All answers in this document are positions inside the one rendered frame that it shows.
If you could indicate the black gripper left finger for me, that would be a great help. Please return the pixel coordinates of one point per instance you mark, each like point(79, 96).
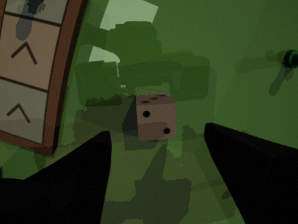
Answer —
point(70, 191)

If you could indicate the square board game track with arrows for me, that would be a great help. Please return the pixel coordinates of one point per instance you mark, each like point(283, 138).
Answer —
point(63, 61)

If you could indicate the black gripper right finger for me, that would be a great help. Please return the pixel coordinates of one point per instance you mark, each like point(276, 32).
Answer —
point(262, 176)

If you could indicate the brown die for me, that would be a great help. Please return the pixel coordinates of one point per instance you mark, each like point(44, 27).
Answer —
point(156, 116)

